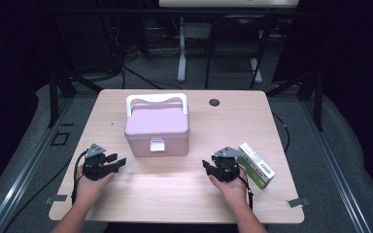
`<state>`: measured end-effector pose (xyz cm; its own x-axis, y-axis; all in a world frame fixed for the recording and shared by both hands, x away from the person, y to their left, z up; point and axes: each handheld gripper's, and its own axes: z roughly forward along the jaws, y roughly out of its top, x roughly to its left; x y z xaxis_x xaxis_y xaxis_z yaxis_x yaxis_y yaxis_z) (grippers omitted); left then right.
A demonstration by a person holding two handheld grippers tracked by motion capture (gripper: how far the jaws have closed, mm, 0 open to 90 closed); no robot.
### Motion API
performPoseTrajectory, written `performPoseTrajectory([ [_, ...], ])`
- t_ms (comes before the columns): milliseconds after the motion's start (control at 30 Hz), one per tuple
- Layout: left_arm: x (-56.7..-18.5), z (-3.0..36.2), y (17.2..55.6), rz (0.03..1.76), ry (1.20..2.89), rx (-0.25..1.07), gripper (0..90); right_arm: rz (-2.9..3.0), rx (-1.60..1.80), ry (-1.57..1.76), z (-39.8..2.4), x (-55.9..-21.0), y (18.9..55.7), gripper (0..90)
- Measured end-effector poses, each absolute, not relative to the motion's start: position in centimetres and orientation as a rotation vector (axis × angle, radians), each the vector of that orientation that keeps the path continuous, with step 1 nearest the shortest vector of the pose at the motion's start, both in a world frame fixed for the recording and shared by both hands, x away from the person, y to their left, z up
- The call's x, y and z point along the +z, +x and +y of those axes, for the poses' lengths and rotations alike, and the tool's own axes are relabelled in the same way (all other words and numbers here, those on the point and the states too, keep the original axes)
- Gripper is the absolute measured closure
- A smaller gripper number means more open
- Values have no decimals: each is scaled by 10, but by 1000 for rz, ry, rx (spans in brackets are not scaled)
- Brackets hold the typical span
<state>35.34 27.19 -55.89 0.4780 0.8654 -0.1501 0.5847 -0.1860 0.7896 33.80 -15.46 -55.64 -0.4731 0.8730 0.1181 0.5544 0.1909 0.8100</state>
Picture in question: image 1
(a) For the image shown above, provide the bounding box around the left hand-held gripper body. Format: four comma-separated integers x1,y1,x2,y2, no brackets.
82,143,116,182

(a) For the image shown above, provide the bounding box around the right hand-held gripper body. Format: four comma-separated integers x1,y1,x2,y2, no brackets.
210,146,246,183

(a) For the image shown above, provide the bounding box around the green and white medicine box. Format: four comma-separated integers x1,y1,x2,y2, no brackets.
237,142,277,190

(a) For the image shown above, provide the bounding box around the pink storage box white handle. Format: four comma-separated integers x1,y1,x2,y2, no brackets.
123,92,190,158

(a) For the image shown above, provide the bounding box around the person's left hand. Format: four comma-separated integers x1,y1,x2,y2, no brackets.
75,165,117,206

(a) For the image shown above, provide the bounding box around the person's right hand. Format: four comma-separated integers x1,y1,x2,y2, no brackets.
208,164,251,208

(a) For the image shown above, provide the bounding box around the grey metal table clip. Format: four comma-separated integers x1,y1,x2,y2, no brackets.
44,194,68,205
286,197,311,209

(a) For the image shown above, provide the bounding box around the person's dark clothing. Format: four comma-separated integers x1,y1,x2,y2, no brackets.
104,222,241,233

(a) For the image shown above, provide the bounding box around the white desk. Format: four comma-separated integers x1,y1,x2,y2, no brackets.
158,0,300,84

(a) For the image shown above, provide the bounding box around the black chair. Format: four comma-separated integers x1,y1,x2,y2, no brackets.
204,14,275,90

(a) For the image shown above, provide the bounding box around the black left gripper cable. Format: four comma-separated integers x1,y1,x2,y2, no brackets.
71,150,88,206

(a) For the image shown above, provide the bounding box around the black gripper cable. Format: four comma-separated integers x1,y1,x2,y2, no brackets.
71,150,88,206
237,164,254,212

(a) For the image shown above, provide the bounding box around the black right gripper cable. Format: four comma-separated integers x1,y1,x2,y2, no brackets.
237,164,254,212

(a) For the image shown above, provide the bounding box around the metal floor rail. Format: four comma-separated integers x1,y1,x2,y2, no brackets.
300,96,372,233
0,96,76,233

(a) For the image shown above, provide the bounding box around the black cable beside table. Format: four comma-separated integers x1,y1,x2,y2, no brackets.
271,111,291,153

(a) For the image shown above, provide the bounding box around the black metal frame strut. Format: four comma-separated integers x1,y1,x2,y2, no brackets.
266,64,325,132
45,18,104,129

